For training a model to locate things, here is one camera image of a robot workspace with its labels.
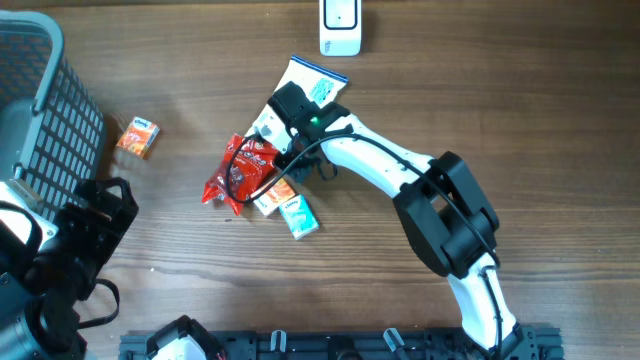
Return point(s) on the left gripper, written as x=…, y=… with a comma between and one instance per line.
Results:
x=103, y=232

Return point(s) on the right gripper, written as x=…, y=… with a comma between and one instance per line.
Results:
x=296, y=169

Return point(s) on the teal tissue pack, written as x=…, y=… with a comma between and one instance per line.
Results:
x=299, y=217

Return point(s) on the orange tissue pack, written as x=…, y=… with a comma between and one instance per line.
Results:
x=138, y=137
x=272, y=199

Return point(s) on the red snack bag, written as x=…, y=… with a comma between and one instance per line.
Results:
x=245, y=165

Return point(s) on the cream snack pouch blue seal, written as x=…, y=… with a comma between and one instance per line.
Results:
x=320, y=85

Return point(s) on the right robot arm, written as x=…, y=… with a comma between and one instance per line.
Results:
x=446, y=217

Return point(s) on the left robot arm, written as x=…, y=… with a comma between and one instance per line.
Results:
x=43, y=277

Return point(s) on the white barcode scanner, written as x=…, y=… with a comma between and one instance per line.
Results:
x=340, y=27

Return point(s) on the grey plastic shopping basket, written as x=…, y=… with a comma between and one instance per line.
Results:
x=52, y=132

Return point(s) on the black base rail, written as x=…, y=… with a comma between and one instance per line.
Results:
x=350, y=345

